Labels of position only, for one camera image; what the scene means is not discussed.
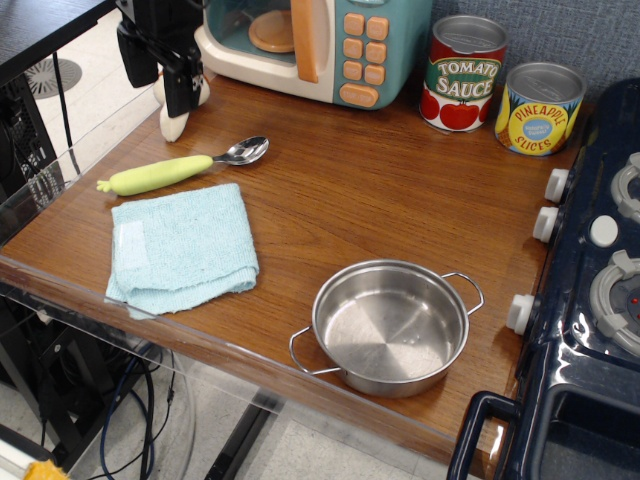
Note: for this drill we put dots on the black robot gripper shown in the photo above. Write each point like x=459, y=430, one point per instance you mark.
x=152, y=32

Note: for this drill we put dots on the white toy mushroom brown cap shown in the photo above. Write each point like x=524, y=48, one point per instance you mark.
x=172, y=128

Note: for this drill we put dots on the black desk at left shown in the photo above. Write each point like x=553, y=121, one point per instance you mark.
x=32, y=30

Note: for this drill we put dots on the black computer case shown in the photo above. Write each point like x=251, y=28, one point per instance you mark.
x=26, y=148

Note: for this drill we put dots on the light blue folded cloth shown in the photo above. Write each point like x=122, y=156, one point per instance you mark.
x=176, y=252

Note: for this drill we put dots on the teal cream toy microwave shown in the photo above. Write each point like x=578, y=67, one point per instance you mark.
x=356, y=54

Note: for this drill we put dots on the tomato sauce toy can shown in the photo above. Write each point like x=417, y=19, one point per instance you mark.
x=465, y=59

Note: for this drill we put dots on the stainless steel pot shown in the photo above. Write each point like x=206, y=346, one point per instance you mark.
x=391, y=328

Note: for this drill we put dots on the pineapple slices toy can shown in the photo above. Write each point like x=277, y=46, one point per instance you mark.
x=539, y=107

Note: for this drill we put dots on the white stove knob upper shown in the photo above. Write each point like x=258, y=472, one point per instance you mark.
x=556, y=184

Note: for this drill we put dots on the white stove knob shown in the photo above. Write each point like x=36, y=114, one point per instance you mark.
x=519, y=313
x=545, y=223
x=556, y=184

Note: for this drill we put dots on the white stove knob middle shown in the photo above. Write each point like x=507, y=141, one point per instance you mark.
x=545, y=223

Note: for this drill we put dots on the yellow fuzzy object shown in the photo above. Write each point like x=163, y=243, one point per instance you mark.
x=44, y=470

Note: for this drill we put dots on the white stove knob lower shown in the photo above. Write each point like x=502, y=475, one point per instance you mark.
x=519, y=313

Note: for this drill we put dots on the dark blue toy stove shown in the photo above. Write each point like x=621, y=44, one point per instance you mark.
x=575, y=414

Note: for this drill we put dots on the spoon with green handle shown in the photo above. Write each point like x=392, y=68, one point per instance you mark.
x=164, y=173

